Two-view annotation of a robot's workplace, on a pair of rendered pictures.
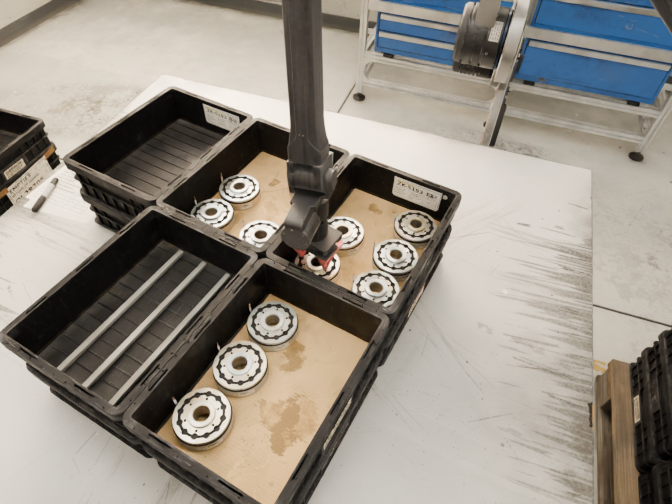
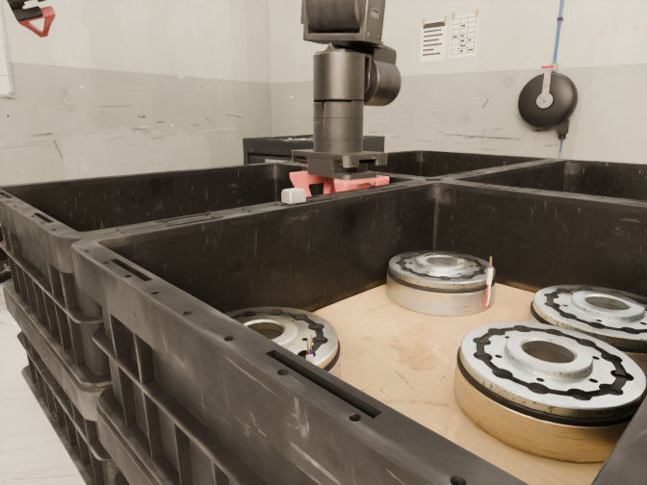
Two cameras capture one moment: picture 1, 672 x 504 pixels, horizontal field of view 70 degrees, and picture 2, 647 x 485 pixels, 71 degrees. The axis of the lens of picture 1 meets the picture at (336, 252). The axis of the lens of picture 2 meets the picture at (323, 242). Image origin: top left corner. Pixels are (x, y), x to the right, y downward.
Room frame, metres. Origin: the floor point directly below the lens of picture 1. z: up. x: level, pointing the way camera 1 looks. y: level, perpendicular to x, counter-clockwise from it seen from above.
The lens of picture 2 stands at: (1.20, 0.21, 1.00)
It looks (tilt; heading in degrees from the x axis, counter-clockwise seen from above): 16 degrees down; 199
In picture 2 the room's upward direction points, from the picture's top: straight up
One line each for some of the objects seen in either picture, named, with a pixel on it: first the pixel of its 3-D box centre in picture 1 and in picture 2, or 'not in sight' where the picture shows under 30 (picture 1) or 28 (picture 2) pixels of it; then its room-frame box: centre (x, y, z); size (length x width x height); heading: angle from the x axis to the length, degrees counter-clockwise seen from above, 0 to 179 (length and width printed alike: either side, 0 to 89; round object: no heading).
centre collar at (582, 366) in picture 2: (239, 186); (547, 354); (0.92, 0.25, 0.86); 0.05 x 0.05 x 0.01
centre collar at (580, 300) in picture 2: (211, 212); (606, 305); (0.82, 0.31, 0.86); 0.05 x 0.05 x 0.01
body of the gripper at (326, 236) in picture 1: (314, 225); (338, 135); (0.68, 0.05, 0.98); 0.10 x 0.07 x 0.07; 58
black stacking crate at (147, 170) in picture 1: (168, 155); not in sight; (1.02, 0.46, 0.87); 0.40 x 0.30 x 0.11; 153
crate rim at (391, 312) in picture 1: (369, 225); (219, 193); (0.75, -0.07, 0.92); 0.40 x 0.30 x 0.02; 153
